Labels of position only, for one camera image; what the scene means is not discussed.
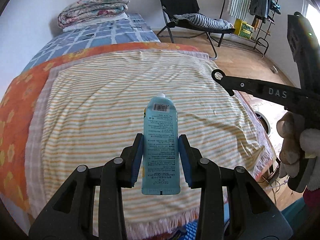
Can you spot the light blue tube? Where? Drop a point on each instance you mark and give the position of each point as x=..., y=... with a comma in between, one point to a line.
x=161, y=169

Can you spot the striped yellow towel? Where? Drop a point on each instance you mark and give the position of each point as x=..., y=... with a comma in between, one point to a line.
x=100, y=117

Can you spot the white ring light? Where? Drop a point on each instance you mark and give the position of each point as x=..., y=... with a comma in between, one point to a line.
x=264, y=122

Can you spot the black folding chair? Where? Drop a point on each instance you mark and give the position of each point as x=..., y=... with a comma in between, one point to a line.
x=179, y=7

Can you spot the dark hanging jacket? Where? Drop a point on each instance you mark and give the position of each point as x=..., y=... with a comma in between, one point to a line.
x=259, y=8

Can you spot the black clothes rack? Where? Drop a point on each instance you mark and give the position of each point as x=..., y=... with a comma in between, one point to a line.
x=253, y=19

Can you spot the right gloved hand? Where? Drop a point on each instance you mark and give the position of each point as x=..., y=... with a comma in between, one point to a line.
x=299, y=144

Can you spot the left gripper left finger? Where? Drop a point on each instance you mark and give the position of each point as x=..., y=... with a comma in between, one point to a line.
x=132, y=158

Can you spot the blue checked bedsheet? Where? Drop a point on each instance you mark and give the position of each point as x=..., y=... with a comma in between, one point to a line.
x=128, y=30

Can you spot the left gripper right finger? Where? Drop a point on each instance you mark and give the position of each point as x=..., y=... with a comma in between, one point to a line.
x=190, y=158

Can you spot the blue plastic basket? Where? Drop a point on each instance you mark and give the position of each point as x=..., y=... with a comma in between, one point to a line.
x=186, y=232

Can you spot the striped cushion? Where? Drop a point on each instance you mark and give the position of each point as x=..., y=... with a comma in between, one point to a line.
x=201, y=21

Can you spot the yellow green crate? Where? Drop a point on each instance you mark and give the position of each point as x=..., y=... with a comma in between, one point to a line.
x=243, y=29

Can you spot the orange floral bedsheet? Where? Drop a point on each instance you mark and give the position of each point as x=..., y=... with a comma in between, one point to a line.
x=20, y=104

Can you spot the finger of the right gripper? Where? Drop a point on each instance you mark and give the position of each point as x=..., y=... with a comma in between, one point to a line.
x=269, y=91

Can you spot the folded floral quilt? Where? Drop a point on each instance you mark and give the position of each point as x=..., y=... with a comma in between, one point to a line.
x=84, y=10

